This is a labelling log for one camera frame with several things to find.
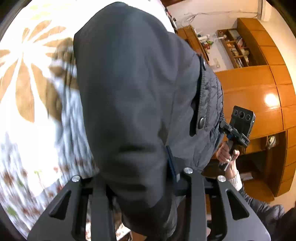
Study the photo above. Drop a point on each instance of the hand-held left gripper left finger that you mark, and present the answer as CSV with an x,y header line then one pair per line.
x,y
99,197

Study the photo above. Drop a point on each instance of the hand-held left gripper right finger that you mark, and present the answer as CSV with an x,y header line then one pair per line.
x,y
172,162

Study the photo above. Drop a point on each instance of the black pants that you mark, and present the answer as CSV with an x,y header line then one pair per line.
x,y
129,97

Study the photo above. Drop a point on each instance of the person's right forearm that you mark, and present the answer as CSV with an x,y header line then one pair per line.
x,y
259,206

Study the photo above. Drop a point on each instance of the person's right hand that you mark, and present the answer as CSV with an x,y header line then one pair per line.
x,y
223,154

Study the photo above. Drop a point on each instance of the wooden wardrobe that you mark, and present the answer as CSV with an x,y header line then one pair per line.
x,y
254,81

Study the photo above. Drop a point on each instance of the floral quilt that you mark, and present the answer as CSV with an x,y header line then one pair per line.
x,y
34,139

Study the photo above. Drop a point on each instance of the wooden desk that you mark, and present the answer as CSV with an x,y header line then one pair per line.
x,y
192,39

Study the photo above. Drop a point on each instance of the white air conditioner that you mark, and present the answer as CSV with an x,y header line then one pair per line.
x,y
266,10

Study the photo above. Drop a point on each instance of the wooden wall shelf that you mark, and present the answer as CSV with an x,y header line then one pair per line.
x,y
235,48

